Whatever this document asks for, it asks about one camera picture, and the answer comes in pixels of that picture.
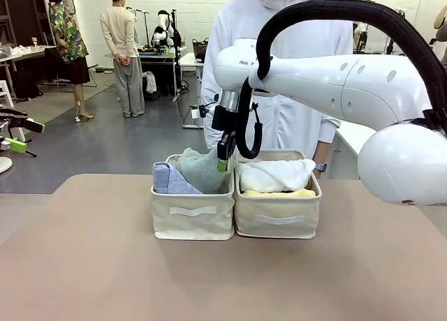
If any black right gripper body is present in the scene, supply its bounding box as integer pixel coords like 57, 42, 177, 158
211, 104, 240, 133

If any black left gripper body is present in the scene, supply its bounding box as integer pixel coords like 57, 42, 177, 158
0, 103, 26, 121

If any mint green towel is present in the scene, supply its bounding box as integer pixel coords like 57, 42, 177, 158
177, 147, 231, 195

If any white towel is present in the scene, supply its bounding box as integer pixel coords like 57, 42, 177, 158
237, 158, 317, 193

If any pale yellow towel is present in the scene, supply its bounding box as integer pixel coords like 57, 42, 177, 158
241, 187, 317, 199

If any blue towel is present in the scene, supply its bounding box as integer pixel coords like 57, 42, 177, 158
152, 161, 204, 195

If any person left forearm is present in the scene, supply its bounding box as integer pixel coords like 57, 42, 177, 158
315, 117, 342, 167

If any person right forearm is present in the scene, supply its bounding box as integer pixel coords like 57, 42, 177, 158
201, 73, 224, 151

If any black bag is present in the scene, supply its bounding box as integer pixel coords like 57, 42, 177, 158
13, 69, 45, 99

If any cream fabric storage bin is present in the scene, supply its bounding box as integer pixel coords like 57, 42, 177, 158
150, 154, 235, 241
233, 149, 323, 239

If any white side table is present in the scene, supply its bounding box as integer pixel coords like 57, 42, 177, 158
0, 45, 57, 69

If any white desk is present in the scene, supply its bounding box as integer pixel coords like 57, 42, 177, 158
179, 51, 205, 130

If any dark woven basket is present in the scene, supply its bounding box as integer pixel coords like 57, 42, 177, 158
191, 38, 210, 63

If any white hanging cloth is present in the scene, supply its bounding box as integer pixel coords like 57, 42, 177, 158
142, 70, 157, 94

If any cluttered workbench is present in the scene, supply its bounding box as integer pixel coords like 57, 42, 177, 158
138, 45, 189, 100

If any woman in floral shirt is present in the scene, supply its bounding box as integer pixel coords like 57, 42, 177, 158
46, 0, 95, 123

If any black white humanoid robot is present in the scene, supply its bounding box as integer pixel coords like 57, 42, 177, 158
151, 9, 182, 49

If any white table behind person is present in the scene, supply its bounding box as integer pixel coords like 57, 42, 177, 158
331, 120, 381, 181

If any person torso white coat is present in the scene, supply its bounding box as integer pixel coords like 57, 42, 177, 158
201, 0, 354, 161

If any person in beige top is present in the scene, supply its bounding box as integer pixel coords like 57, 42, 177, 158
100, 0, 146, 119

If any black braided cable hose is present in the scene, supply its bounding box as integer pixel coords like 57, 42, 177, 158
236, 0, 447, 161

